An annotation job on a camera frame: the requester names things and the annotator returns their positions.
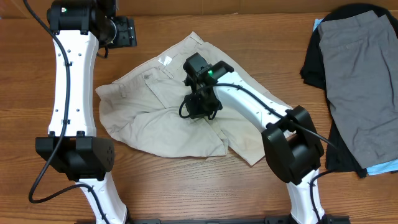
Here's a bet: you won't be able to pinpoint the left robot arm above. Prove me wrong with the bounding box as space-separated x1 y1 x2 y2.
35 0 136 224

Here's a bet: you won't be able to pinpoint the beige khaki shorts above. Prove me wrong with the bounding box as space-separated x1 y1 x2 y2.
96 32 290 166

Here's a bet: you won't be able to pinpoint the black garment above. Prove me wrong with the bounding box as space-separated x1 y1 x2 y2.
300 3 397 178

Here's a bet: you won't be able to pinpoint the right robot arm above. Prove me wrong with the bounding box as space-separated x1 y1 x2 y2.
180 53 327 223

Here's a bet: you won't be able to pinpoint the light blue garment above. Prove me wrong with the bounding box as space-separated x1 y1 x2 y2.
312 17 398 176

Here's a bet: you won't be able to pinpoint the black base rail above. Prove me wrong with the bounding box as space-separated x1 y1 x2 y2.
76 215 351 224

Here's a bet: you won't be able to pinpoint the grey shorts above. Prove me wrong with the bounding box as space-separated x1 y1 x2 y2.
317 9 398 169

